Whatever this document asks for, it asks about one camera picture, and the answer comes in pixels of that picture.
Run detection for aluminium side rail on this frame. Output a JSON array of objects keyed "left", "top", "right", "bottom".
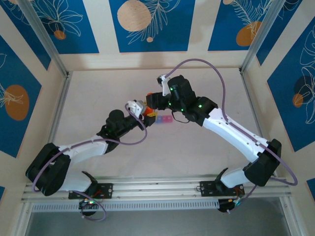
[
  {"left": 36, "top": 71, "right": 72, "bottom": 182},
  {"left": 240, "top": 70, "right": 277, "bottom": 177}
]

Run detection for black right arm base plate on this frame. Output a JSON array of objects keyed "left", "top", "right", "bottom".
[{"left": 199, "top": 180, "right": 245, "bottom": 197}]

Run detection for aluminium frame post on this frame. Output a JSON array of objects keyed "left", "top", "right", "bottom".
[
  {"left": 240, "top": 0, "right": 288, "bottom": 74},
  {"left": 17, "top": 0, "right": 70, "bottom": 77}
]

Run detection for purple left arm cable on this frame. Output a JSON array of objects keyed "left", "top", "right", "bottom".
[{"left": 32, "top": 103, "right": 148, "bottom": 221}]

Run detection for blue floral wall poster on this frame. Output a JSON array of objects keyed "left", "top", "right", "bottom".
[
  {"left": 27, "top": 0, "right": 100, "bottom": 55},
  {"left": 267, "top": 17, "right": 315, "bottom": 153},
  {"left": 109, "top": 0, "right": 196, "bottom": 53},
  {"left": 208, "top": 0, "right": 276, "bottom": 52},
  {"left": 0, "top": 34, "right": 42, "bottom": 158}
]

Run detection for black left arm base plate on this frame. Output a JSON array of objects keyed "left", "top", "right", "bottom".
[{"left": 68, "top": 183, "right": 114, "bottom": 200}]

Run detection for white slotted cable duct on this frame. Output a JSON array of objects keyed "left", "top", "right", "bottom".
[{"left": 31, "top": 199, "right": 220, "bottom": 212}]

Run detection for pink purple pill organizer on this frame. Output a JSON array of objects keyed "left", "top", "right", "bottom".
[{"left": 155, "top": 115, "right": 174, "bottom": 125}]

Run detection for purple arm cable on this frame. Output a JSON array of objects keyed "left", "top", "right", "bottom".
[
  {"left": 32, "top": 103, "right": 148, "bottom": 221},
  {"left": 166, "top": 58, "right": 298, "bottom": 214}
]

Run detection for aluminium cross rail beam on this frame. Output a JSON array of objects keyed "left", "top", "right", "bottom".
[{"left": 21, "top": 175, "right": 292, "bottom": 203}]

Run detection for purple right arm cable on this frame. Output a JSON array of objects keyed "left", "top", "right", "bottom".
[{"left": 166, "top": 58, "right": 298, "bottom": 214}]

